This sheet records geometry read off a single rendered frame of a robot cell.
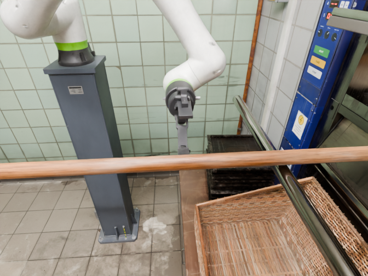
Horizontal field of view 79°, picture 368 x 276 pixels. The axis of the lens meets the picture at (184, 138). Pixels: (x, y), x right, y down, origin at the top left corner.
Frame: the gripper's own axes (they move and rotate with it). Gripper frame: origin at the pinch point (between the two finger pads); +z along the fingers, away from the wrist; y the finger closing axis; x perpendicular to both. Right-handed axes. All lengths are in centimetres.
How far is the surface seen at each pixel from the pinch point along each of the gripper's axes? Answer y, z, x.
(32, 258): 120, -40, 96
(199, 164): -1.4, 9.7, -2.1
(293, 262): 59, 1, -43
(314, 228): 1.1, 22.4, -18.3
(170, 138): 79, -114, 4
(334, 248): 0.5, 26.0, -19.1
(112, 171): -0.6, 9.8, 14.3
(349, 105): 3, -21, -55
